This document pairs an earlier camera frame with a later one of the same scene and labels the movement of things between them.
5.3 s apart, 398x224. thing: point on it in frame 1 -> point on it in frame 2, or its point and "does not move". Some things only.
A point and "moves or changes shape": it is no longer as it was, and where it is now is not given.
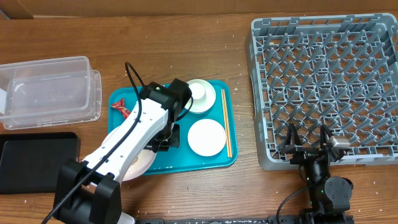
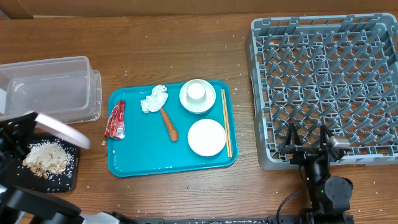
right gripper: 303,153 does not move
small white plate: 206,137 does not move
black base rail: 224,220 does not move
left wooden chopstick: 225,124 does not move
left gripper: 174,141 -> 12,137
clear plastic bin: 49,92 does not move
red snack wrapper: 120,105 moves or changes shape
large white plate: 141,166 -> 61,130
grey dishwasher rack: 340,71 does not move
